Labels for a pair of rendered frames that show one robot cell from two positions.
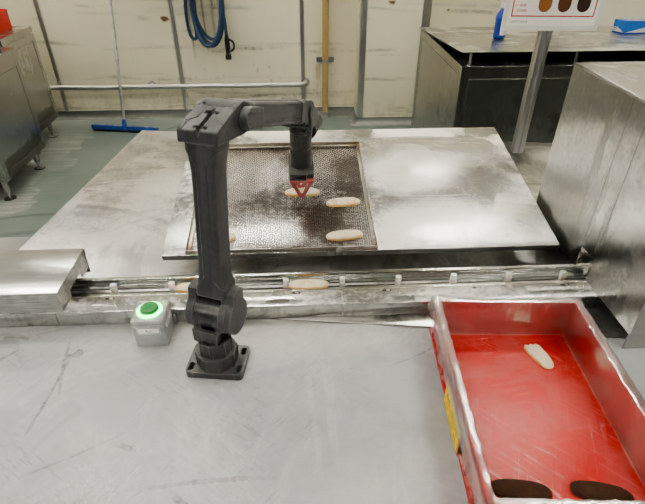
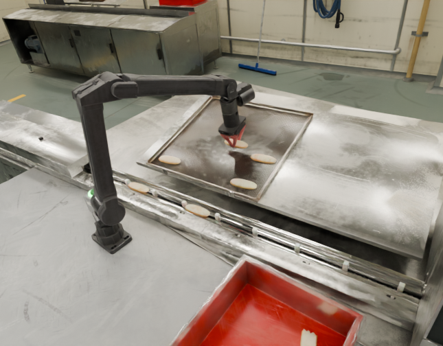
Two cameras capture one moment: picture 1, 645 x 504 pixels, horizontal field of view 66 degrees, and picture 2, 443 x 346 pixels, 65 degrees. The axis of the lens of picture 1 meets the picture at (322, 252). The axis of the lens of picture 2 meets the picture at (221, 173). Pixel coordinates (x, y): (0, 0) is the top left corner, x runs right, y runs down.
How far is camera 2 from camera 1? 0.69 m
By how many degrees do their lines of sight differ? 31
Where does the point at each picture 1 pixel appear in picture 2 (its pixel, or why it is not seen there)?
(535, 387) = not seen: outside the picture
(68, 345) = (65, 196)
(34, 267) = (73, 149)
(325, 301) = (192, 226)
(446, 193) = (351, 175)
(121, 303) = not seen: hidden behind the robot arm
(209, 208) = (88, 143)
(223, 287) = (101, 194)
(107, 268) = (118, 159)
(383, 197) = (296, 163)
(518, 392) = not seen: outside the picture
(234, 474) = (58, 307)
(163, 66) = (292, 29)
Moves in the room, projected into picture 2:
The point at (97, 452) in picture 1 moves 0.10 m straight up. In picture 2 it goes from (25, 259) to (11, 237)
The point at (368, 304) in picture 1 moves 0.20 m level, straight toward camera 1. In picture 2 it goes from (216, 240) to (167, 283)
